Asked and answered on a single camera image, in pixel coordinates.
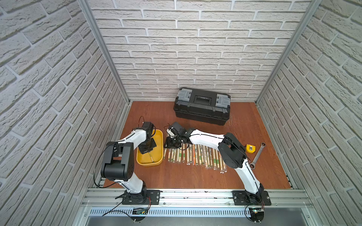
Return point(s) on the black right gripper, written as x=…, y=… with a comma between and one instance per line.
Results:
x=169, y=145

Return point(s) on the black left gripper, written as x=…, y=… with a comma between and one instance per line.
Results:
x=147, y=145

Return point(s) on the thirteenth chopsticks pair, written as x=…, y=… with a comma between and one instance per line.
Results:
x=174, y=155

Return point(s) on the fourteenth chopsticks pair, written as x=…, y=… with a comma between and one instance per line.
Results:
x=170, y=154

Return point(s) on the yellow plastic storage box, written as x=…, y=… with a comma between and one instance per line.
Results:
x=157, y=152

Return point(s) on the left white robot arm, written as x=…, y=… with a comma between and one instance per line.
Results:
x=118, y=159

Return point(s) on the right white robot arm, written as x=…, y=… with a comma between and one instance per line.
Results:
x=232, y=152

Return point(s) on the black plastic toolbox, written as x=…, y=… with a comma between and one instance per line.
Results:
x=203, y=105

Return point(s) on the yellow tape measure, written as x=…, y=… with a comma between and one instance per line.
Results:
x=250, y=148

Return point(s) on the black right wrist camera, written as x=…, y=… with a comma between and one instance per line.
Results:
x=176, y=130

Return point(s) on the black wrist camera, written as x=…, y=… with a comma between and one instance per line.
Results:
x=148, y=127
x=176, y=130

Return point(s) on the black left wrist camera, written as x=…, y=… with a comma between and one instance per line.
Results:
x=148, y=127

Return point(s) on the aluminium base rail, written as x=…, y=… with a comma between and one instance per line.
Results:
x=211, y=203

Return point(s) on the aluminium frame post left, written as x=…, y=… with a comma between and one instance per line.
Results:
x=103, y=47

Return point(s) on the aluminium frame post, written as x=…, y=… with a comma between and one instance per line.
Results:
x=103, y=47
x=313, y=6

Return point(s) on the aluminium frame post right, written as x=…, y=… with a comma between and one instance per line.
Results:
x=313, y=6

